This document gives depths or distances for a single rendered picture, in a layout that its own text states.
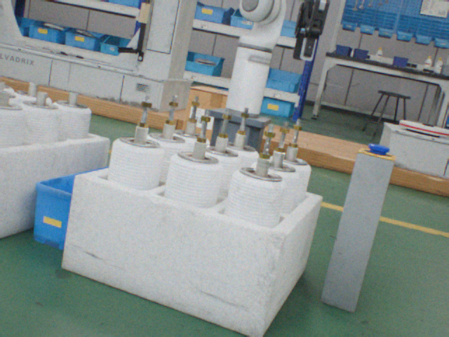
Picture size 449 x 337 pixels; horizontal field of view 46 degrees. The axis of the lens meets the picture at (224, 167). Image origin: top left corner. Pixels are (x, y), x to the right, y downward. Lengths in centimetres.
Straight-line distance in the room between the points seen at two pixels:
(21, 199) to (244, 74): 62
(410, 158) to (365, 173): 186
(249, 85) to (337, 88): 785
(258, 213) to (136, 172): 23
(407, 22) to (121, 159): 610
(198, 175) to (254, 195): 10
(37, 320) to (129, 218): 22
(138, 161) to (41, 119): 33
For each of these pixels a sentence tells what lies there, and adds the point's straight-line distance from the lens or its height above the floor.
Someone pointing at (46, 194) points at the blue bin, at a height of 11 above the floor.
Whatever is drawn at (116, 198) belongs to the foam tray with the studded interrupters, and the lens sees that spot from 95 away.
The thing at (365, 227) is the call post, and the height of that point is 18.
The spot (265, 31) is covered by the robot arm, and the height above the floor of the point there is 52.
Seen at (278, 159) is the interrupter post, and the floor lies 27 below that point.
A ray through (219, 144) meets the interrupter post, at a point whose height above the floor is 27.
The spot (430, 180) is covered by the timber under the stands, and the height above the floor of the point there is 6.
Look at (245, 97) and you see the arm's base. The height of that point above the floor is 35.
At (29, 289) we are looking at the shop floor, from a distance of 96.
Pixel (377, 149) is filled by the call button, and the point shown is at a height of 32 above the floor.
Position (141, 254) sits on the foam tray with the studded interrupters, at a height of 8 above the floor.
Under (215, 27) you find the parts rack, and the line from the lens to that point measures 566.
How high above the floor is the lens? 43
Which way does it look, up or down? 11 degrees down
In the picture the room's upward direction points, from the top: 12 degrees clockwise
